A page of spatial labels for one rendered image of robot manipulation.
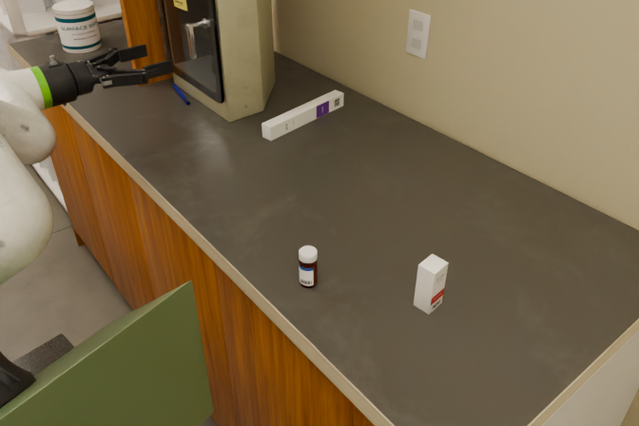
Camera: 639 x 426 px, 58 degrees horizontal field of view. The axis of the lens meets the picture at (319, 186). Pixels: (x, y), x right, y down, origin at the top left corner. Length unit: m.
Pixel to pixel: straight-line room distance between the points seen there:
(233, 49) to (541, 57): 0.73
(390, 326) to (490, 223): 0.36
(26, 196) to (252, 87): 0.96
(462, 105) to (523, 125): 0.18
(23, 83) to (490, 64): 1.03
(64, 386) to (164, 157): 0.88
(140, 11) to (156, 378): 1.24
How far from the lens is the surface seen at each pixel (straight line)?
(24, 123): 1.24
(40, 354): 1.04
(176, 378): 0.78
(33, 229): 0.72
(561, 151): 1.39
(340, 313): 1.00
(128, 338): 0.68
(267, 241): 1.15
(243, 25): 1.51
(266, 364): 1.27
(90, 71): 1.42
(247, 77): 1.56
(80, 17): 2.14
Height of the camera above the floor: 1.67
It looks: 34 degrees down
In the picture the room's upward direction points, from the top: straight up
